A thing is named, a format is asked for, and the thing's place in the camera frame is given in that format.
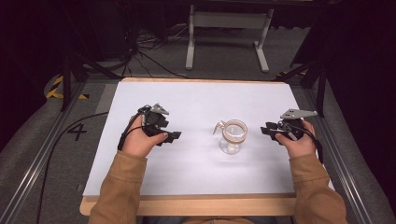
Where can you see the aluminium rail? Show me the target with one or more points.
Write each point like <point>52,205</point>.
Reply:
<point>339,161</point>
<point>34,165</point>

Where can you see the clear glass pitcher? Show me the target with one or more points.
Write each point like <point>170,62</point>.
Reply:
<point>232,137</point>

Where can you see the wooden table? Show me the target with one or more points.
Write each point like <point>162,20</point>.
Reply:
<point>202,205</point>

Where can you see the person's right hand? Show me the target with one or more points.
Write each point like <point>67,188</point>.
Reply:
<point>299,144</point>

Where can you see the black tripod stand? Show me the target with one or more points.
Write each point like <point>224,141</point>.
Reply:
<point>320,84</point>
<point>67,81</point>

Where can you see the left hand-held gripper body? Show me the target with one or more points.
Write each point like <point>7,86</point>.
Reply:
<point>153,118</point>

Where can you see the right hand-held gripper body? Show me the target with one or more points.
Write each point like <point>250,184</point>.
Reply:
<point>294,122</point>

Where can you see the white table mat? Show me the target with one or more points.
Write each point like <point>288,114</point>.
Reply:
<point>199,102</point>

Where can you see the person's left hand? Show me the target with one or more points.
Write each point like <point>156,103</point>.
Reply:
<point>139,140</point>

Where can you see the white metal stand frame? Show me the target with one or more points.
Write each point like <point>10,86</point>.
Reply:
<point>229,20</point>

